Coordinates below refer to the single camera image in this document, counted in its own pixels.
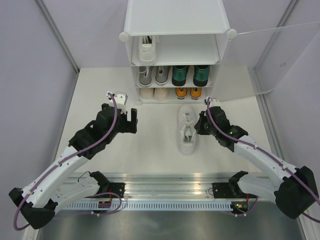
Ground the white sneaker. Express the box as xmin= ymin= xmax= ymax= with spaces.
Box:
xmin=177 ymin=105 xmax=197 ymax=156
xmin=138 ymin=35 xmax=159 ymax=66

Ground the orange canvas sneaker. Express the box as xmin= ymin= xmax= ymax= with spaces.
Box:
xmin=175 ymin=87 xmax=188 ymax=100
xmin=189 ymin=87 xmax=202 ymax=100

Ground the beige lace sneaker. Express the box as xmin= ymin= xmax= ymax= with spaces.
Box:
xmin=139 ymin=87 xmax=155 ymax=99
xmin=153 ymin=87 xmax=169 ymax=101

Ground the green heeled shoe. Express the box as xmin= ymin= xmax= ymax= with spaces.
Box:
xmin=171 ymin=65 xmax=189 ymax=87
xmin=193 ymin=65 xmax=210 ymax=87

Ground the grey canvas sneaker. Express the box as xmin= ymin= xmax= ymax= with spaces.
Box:
xmin=137 ymin=66 xmax=153 ymax=87
xmin=155 ymin=65 xmax=171 ymax=86

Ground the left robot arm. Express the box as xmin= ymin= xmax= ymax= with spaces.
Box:
xmin=8 ymin=103 xmax=138 ymax=231

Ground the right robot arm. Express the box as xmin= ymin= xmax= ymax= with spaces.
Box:
xmin=194 ymin=106 xmax=320 ymax=223

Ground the translucent cabinet door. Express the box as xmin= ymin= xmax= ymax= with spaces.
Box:
xmin=210 ymin=22 xmax=320 ymax=102

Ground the white plastic shoe cabinet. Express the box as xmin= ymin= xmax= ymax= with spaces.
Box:
xmin=119 ymin=0 xmax=237 ymax=105

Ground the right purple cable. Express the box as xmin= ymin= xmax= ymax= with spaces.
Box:
xmin=205 ymin=97 xmax=320 ymax=223

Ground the purple cable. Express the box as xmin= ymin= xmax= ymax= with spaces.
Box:
xmin=13 ymin=92 xmax=118 ymax=231
xmin=205 ymin=97 xmax=320 ymax=223

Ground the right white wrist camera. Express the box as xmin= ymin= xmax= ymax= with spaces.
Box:
xmin=205 ymin=96 xmax=221 ymax=108

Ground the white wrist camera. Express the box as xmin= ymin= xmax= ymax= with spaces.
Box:
xmin=205 ymin=96 xmax=221 ymax=108
xmin=106 ymin=91 xmax=128 ymax=114

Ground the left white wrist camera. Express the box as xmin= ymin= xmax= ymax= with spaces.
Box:
xmin=106 ymin=91 xmax=128 ymax=114

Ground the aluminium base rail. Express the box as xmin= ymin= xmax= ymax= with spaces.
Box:
xmin=34 ymin=171 xmax=308 ymax=201

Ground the white slotted cable duct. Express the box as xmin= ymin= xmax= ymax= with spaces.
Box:
xmin=64 ymin=200 xmax=233 ymax=212

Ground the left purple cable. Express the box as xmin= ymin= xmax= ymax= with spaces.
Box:
xmin=13 ymin=92 xmax=118 ymax=231

